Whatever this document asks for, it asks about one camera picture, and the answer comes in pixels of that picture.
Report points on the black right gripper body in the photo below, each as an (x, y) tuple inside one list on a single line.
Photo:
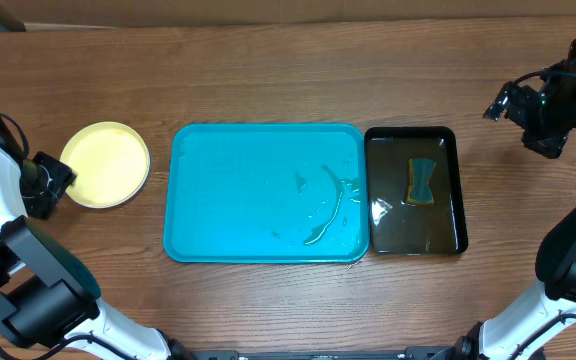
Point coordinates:
[(513, 103)]

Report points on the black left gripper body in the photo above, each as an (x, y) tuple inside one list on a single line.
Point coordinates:
[(51, 179)]

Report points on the yellow plate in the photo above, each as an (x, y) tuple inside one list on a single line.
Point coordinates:
[(111, 163)]

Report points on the green yellow sponge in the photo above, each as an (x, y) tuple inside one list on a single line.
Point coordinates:
[(420, 172)]

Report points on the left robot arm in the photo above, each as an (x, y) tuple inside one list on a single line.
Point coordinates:
[(47, 295)]

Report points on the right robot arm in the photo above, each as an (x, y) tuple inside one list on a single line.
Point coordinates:
[(548, 306)]

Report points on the teal plastic tray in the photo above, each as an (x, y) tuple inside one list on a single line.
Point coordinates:
[(267, 193)]

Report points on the black water tray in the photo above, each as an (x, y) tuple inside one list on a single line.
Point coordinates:
[(401, 228)]

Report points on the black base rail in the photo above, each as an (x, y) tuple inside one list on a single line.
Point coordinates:
[(410, 353)]

